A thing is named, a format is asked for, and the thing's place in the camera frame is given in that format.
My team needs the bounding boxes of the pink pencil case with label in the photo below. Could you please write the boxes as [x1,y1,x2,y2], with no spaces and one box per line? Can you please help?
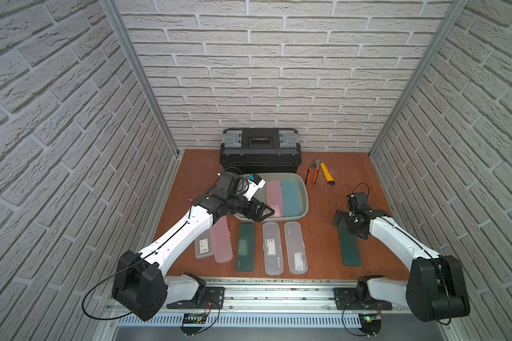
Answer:
[266,180,284,217]

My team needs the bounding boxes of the dark green case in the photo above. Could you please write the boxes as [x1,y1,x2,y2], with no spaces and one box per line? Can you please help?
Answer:
[236,223,255,272]
[338,227,362,267]

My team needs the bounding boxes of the light blue pencil case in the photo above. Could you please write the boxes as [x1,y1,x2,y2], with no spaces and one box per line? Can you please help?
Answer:
[280,180,302,217]

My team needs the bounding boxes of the clear pencil case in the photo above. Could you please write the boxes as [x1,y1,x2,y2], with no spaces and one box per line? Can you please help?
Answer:
[263,223,284,276]
[284,222,309,275]

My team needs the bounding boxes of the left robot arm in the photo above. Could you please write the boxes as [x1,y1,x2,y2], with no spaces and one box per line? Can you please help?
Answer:
[112,194,274,321]

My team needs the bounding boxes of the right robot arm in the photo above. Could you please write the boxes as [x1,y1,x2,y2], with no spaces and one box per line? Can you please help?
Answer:
[332,210,471,322]

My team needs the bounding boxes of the grey plastic storage tray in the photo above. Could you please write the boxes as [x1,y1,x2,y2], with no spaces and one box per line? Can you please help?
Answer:
[253,173,309,223]

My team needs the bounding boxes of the pink pencil case left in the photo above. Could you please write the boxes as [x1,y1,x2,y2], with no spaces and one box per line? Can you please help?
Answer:
[210,216,233,264]

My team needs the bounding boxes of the clear rectangular case far left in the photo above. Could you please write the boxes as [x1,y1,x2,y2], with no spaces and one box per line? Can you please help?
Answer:
[194,237,214,259]

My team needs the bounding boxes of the yellow utility knife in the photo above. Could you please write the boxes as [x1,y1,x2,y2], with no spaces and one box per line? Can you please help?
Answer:
[320,163,335,186]

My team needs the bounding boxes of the black plastic toolbox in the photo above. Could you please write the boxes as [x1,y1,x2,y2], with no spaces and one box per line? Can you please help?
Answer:
[219,128,302,173]

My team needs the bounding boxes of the right controller board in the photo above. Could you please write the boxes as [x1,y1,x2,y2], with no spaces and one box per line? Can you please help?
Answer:
[358,314,382,337]

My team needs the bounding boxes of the controller board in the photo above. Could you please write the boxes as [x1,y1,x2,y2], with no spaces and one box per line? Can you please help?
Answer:
[180,313,208,336]
[358,314,382,337]

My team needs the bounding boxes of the left controller board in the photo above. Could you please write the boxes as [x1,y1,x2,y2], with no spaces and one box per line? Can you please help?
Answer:
[180,313,208,336]

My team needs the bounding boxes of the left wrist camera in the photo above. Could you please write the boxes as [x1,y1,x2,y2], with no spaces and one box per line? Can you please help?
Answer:
[243,173,266,200]

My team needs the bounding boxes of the orange handled pliers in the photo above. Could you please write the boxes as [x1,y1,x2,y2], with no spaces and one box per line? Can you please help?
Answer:
[305,158,321,185]

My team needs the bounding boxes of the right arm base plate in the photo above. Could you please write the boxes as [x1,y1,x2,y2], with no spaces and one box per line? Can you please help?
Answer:
[333,287,393,311]

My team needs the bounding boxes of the aluminium mounting rail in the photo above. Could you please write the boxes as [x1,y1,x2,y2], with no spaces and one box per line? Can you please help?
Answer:
[136,277,410,321]

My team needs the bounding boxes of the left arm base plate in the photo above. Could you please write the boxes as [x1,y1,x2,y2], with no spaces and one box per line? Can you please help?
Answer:
[166,286,226,311]

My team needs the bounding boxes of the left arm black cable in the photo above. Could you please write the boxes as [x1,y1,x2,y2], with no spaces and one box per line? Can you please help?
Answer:
[82,167,250,321]

